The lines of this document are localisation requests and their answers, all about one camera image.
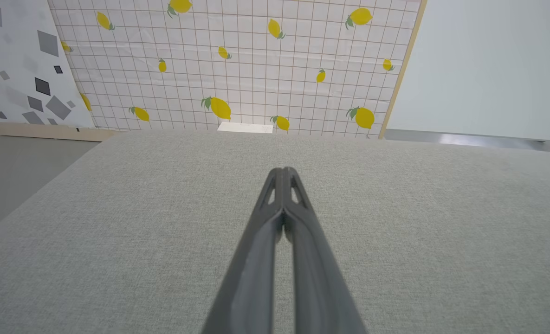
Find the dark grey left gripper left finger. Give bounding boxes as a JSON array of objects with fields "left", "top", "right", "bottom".
[{"left": 202, "top": 167, "right": 285, "bottom": 334}]

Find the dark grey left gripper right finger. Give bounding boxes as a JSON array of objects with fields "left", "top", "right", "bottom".
[{"left": 283, "top": 167, "right": 368, "bottom": 334}]

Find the white rectangular box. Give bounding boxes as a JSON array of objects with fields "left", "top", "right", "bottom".
[{"left": 217, "top": 122, "right": 274, "bottom": 134}]

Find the lemon print grid panel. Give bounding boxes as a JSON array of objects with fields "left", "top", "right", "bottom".
[{"left": 47, "top": 0, "right": 427, "bottom": 140}]

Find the white panel with grey diamonds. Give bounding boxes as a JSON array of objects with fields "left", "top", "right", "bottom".
[{"left": 0, "top": 0, "right": 117, "bottom": 142}]

